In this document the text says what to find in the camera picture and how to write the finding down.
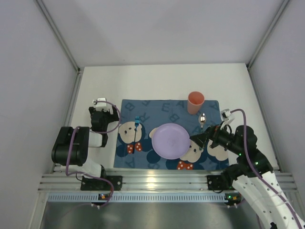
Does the green handled metal spoon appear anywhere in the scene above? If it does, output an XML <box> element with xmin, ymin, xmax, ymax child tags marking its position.
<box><xmin>198</xmin><ymin>113</ymin><xmax>206</xmax><ymax>130</ymax></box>

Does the purple plastic plate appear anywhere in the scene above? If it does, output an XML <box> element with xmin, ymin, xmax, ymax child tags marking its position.
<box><xmin>151</xmin><ymin>123</ymin><xmax>191</xmax><ymax>160</ymax></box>

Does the blue handled fork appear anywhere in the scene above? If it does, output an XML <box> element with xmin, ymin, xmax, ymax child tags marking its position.
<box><xmin>132</xmin><ymin>116</ymin><xmax>140</xmax><ymax>154</ymax></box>

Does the blue cartoon placemat cloth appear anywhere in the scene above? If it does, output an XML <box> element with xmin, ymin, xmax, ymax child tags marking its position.
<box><xmin>113</xmin><ymin>99</ymin><xmax>229</xmax><ymax>170</ymax></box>

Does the orange plastic cup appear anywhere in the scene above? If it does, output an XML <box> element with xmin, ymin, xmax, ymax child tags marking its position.
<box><xmin>187</xmin><ymin>91</ymin><xmax>205</xmax><ymax>115</ymax></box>

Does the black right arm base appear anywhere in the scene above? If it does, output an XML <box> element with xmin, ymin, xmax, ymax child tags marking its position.
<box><xmin>206</xmin><ymin>174</ymin><xmax>235</xmax><ymax>193</ymax></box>

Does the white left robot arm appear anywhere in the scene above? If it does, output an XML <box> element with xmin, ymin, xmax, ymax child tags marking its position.
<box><xmin>51</xmin><ymin>105</ymin><xmax>120</xmax><ymax>179</ymax></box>

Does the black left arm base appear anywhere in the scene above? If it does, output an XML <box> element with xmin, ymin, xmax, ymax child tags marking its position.
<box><xmin>80</xmin><ymin>176</ymin><xmax>122</xmax><ymax>191</ymax></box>

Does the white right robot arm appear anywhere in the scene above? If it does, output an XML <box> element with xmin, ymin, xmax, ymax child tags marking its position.
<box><xmin>191</xmin><ymin>125</ymin><xmax>305</xmax><ymax>229</ymax></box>

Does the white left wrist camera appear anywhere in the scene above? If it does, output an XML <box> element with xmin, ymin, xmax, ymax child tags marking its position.
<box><xmin>93</xmin><ymin>98</ymin><xmax>107</xmax><ymax>106</ymax></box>

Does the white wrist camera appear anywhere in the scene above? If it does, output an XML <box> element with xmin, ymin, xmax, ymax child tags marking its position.
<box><xmin>93</xmin><ymin>98</ymin><xmax>107</xmax><ymax>106</ymax></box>
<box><xmin>220</xmin><ymin>109</ymin><xmax>235</xmax><ymax>130</ymax></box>

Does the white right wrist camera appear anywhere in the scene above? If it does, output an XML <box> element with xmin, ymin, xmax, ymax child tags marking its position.
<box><xmin>220</xmin><ymin>109</ymin><xmax>235</xmax><ymax>130</ymax></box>

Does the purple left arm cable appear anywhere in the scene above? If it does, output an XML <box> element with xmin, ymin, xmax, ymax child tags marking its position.
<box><xmin>64</xmin><ymin>101</ymin><xmax>122</xmax><ymax>207</ymax></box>

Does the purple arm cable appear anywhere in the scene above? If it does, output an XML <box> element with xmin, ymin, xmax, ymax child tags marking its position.
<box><xmin>230</xmin><ymin>108</ymin><xmax>305</xmax><ymax>229</ymax></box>
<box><xmin>64</xmin><ymin>101</ymin><xmax>122</xmax><ymax>207</ymax></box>

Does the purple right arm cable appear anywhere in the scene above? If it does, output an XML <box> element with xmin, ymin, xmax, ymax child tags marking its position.
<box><xmin>230</xmin><ymin>108</ymin><xmax>305</xmax><ymax>229</ymax></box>

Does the aluminium mounting rail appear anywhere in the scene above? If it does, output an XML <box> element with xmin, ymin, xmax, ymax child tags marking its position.
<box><xmin>38</xmin><ymin>168</ymin><xmax>298</xmax><ymax>193</ymax></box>

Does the white slotted cable duct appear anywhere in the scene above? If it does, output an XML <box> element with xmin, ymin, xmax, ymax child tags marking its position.
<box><xmin>48</xmin><ymin>193</ymin><xmax>240</xmax><ymax>203</ymax></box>

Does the left aluminium frame post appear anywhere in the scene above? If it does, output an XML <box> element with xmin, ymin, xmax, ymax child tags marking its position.
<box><xmin>34</xmin><ymin>0</ymin><xmax>81</xmax><ymax>73</ymax></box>

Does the aluminium frame post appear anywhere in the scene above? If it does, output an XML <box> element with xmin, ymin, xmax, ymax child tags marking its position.
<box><xmin>34</xmin><ymin>0</ymin><xmax>81</xmax><ymax>73</ymax></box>
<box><xmin>246</xmin><ymin>0</ymin><xmax>291</xmax><ymax>70</ymax></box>

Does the right aluminium frame post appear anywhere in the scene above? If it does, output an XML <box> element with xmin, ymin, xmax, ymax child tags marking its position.
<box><xmin>246</xmin><ymin>0</ymin><xmax>291</xmax><ymax>70</ymax></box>

